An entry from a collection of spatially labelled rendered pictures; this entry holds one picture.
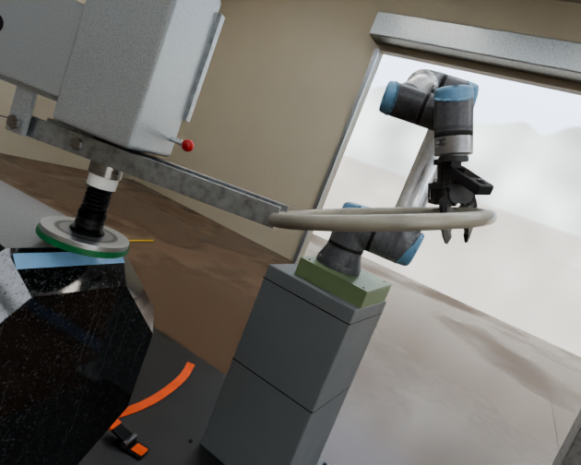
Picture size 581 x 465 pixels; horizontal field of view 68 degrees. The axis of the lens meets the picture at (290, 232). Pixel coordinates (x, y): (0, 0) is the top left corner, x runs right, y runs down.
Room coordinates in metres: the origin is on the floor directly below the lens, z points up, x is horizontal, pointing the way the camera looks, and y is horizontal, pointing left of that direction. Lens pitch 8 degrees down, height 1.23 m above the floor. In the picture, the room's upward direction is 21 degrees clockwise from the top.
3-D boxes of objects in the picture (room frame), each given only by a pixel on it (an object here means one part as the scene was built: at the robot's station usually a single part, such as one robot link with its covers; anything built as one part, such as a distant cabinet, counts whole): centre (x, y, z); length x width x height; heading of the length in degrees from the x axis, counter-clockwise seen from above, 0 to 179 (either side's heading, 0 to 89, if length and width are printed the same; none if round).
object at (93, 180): (1.06, 0.48, 1.04); 0.07 x 0.07 x 0.04
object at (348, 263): (1.76, -0.23, 0.98); 0.19 x 0.19 x 0.10
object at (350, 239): (1.75, -0.24, 1.11); 0.17 x 0.15 x 0.18; 77
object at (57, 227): (1.06, 0.48, 0.89); 0.21 x 0.21 x 0.01
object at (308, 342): (1.76, -0.23, 0.43); 0.50 x 0.50 x 0.85; 62
